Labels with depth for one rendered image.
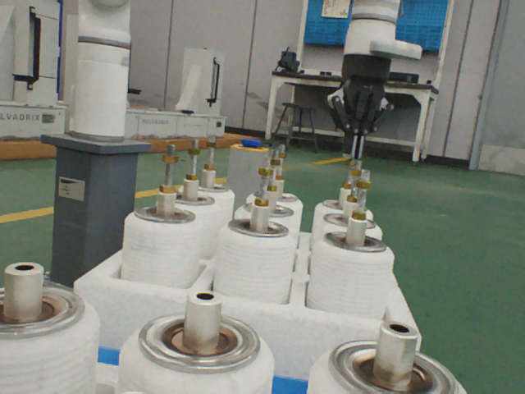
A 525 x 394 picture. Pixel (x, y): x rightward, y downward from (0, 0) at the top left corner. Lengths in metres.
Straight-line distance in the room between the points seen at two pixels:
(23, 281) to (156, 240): 0.27
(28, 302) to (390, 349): 0.22
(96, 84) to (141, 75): 6.24
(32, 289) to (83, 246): 0.64
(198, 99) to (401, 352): 4.11
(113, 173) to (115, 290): 0.40
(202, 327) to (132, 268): 0.32
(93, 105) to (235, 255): 0.48
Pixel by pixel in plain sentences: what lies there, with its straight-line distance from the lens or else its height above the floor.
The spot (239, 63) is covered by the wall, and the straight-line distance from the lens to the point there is 6.42.
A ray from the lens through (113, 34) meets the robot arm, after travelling 0.97.
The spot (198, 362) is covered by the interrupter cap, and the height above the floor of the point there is 0.25.
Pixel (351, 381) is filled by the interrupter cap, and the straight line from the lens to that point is 0.31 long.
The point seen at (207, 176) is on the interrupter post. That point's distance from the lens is 0.85.
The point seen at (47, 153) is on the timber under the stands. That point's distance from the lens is 2.83.
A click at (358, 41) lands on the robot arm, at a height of 0.51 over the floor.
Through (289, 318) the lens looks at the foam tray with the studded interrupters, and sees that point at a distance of 0.57.
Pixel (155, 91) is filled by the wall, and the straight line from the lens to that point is 7.05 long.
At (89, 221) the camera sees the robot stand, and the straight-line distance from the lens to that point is 0.97.
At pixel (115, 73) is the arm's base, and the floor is 0.42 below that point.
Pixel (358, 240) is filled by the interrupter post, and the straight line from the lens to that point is 0.61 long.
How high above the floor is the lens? 0.40
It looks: 10 degrees down
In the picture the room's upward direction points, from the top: 7 degrees clockwise
